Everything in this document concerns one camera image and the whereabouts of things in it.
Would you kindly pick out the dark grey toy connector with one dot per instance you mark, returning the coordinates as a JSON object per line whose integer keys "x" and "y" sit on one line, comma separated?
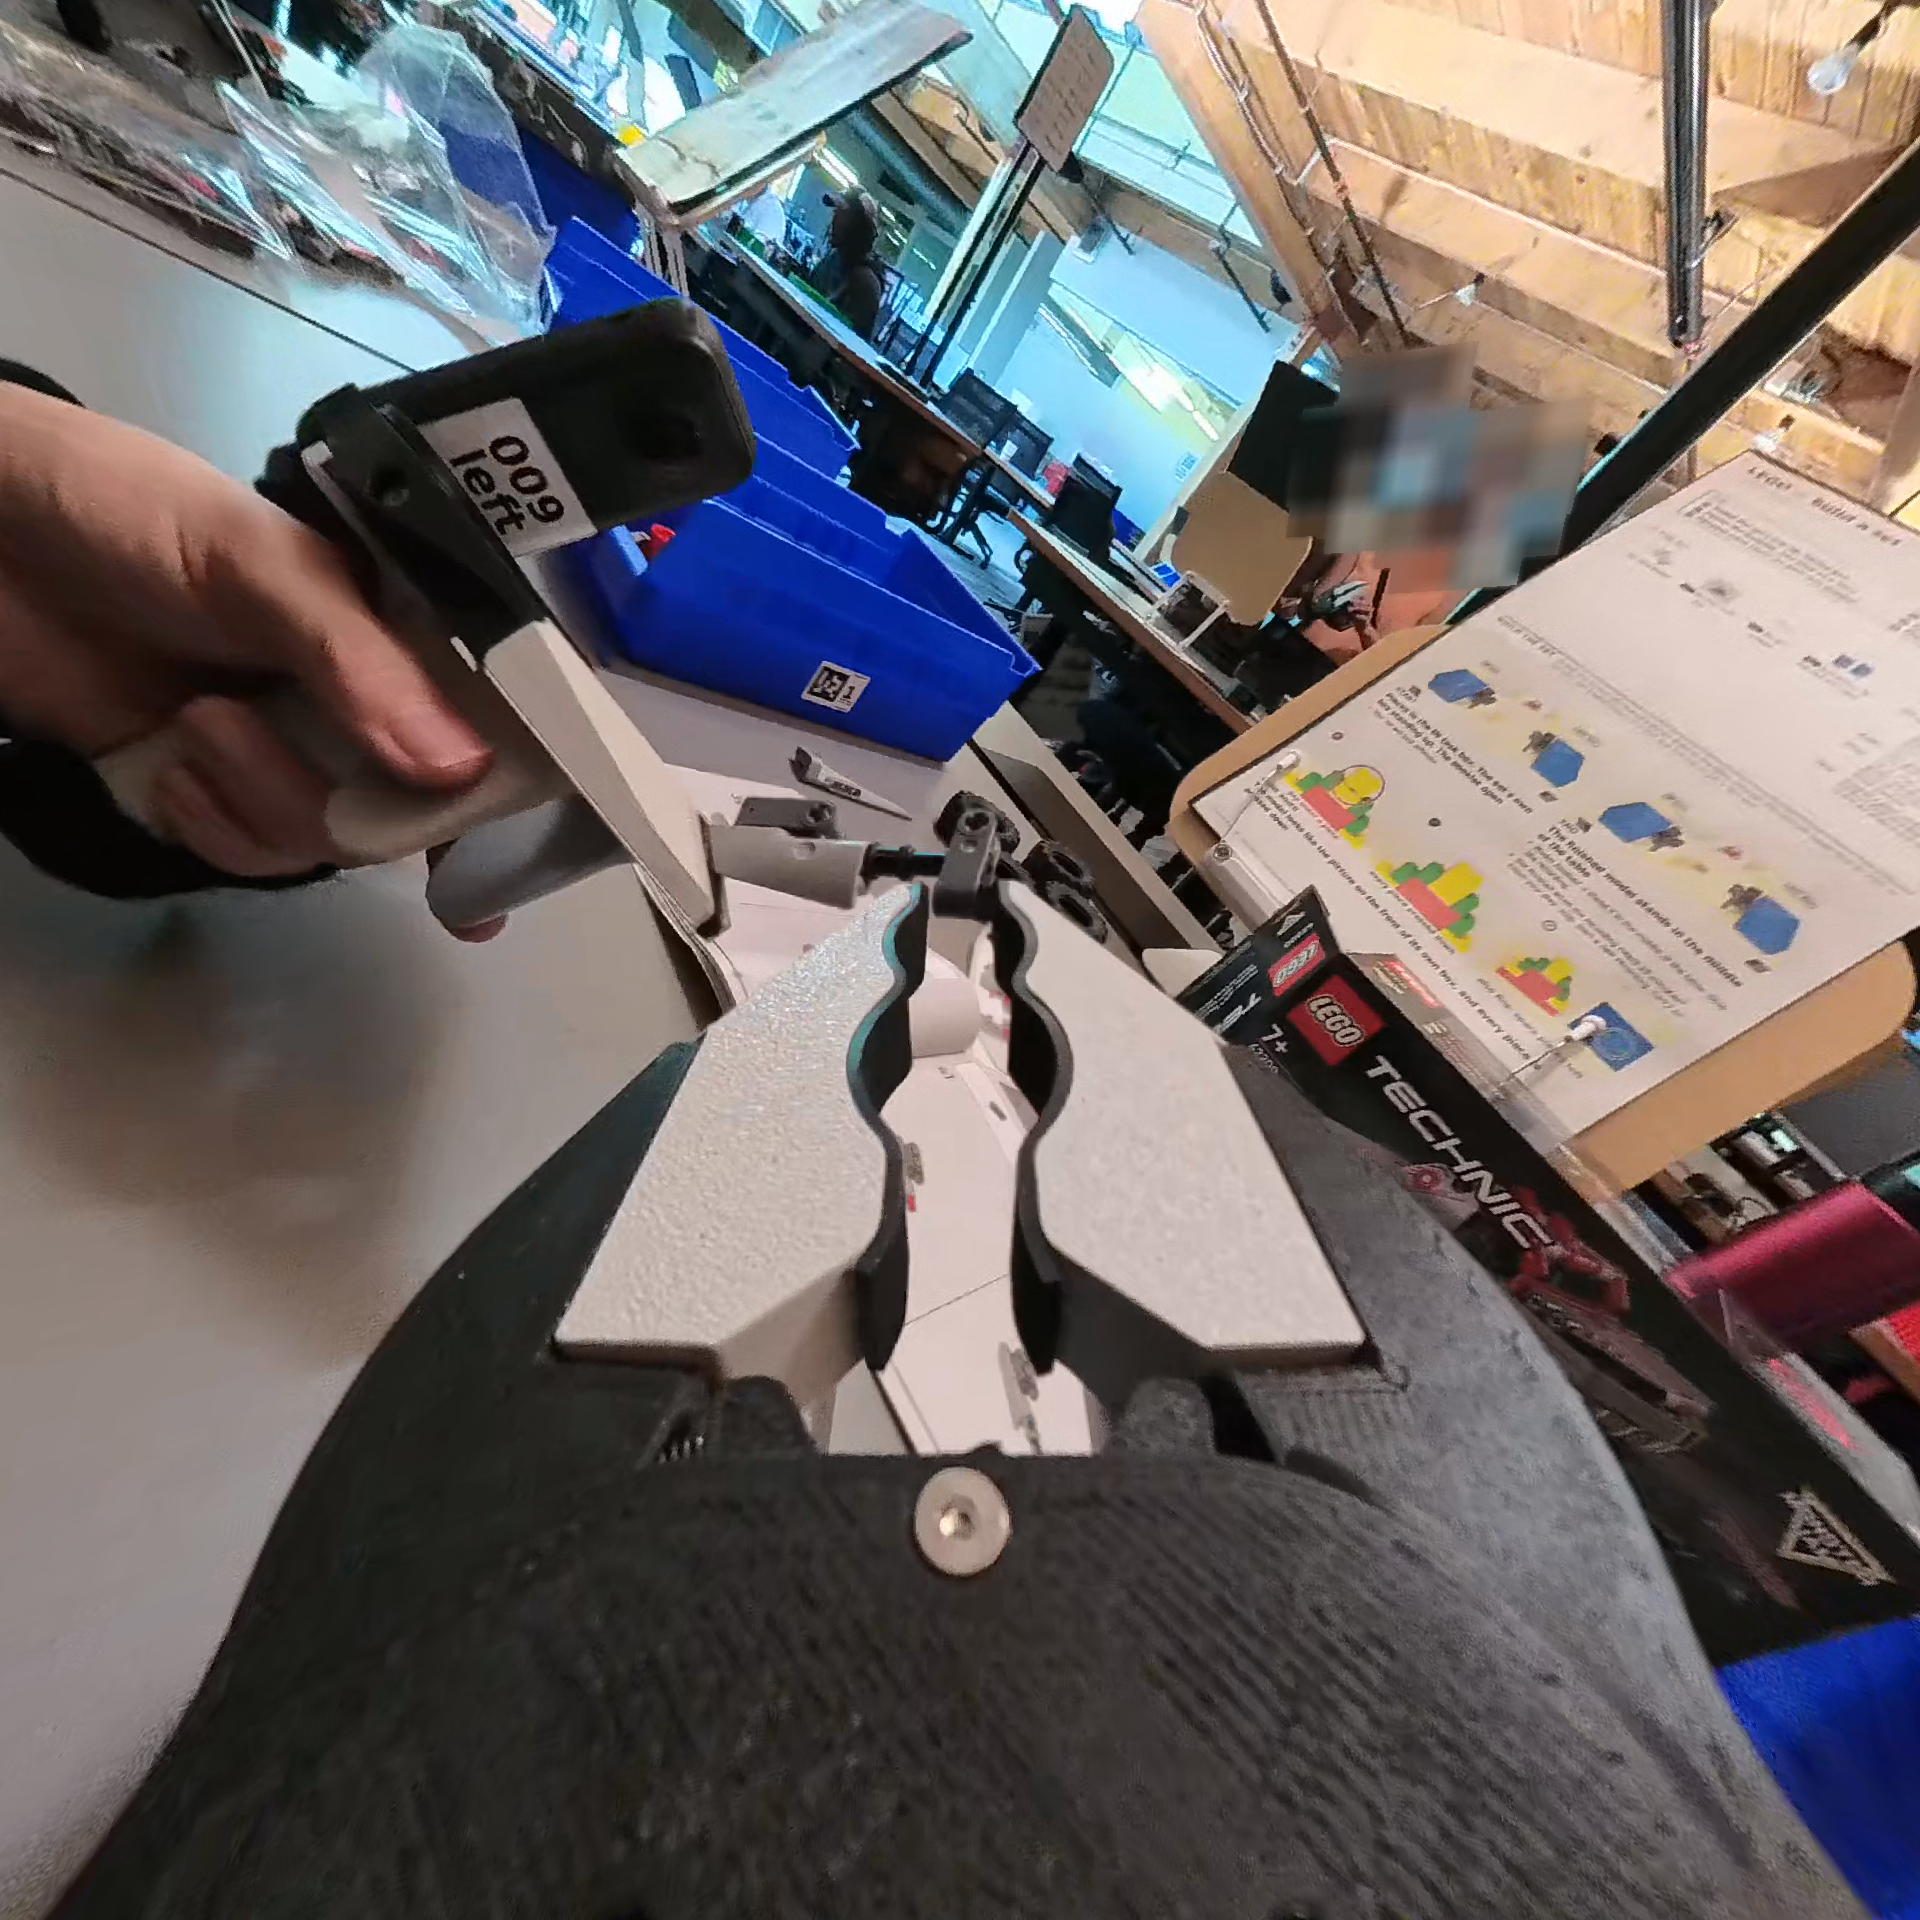
{"x": 967, "y": 856}

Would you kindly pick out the white panel on stand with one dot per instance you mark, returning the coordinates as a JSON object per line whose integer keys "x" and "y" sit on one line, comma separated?
{"x": 1060, "y": 84}

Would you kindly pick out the clear plastic bag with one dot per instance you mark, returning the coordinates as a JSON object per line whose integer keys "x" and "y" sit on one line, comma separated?
{"x": 404, "y": 165}
{"x": 119, "y": 150}

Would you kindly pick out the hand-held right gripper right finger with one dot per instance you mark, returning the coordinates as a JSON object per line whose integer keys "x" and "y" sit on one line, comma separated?
{"x": 1184, "y": 1184}

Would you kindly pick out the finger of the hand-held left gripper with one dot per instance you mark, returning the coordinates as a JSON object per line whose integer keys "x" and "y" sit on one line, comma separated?
{"x": 615, "y": 765}

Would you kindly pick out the printed instruction sheet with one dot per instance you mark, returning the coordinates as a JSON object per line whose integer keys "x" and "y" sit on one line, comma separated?
{"x": 1620, "y": 780}

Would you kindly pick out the grey toy cylinder assembly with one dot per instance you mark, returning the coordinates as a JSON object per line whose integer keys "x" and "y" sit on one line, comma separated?
{"x": 786, "y": 868}

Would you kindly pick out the black slanted pole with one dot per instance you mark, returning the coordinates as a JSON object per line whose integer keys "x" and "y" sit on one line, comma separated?
{"x": 1755, "y": 317}

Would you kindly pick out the grey desk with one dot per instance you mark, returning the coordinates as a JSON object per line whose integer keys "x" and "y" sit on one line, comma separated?
{"x": 224, "y": 1202}

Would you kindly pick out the black toy set box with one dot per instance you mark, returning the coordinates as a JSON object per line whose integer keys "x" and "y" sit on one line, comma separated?
{"x": 1575, "y": 1276}

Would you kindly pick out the white instruction booklet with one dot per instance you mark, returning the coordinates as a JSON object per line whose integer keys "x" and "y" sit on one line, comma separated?
{"x": 960, "y": 1142}

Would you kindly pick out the light bulb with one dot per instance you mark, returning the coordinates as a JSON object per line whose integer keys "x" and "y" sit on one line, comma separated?
{"x": 1838, "y": 61}

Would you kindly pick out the black monitor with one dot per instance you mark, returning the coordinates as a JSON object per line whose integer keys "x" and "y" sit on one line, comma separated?
{"x": 1276, "y": 435}

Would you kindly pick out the person's left hand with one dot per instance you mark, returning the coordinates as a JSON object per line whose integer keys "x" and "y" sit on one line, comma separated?
{"x": 182, "y": 630}

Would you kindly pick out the small red toy piece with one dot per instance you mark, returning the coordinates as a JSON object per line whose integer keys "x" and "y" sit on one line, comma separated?
{"x": 647, "y": 540}

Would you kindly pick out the metal pole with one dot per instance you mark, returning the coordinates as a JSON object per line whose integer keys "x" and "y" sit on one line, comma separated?
{"x": 1688, "y": 165}

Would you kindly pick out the wooden display board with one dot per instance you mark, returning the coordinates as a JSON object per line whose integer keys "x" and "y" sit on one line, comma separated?
{"x": 1723, "y": 1109}

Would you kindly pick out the grey flat panel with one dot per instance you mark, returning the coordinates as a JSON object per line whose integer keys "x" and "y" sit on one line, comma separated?
{"x": 779, "y": 112}

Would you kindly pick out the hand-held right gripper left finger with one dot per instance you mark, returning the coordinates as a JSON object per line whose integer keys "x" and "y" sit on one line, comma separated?
{"x": 720, "y": 1184}

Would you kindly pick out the blue container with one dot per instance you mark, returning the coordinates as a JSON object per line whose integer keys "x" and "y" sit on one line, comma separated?
{"x": 1838, "y": 1757}

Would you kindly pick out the clear acrylic stand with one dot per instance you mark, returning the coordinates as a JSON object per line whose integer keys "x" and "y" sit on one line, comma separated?
{"x": 1188, "y": 608}

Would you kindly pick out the magenta box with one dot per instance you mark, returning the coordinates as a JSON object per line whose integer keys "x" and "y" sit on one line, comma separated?
{"x": 1800, "y": 1260}

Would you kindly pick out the grey blade toy piece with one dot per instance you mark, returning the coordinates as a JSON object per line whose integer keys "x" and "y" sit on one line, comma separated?
{"x": 844, "y": 783}

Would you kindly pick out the blue storage bin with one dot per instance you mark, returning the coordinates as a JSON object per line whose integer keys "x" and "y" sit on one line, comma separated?
{"x": 763, "y": 406}

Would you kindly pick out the beige chair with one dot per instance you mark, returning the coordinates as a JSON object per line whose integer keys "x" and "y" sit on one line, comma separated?
{"x": 1243, "y": 547}

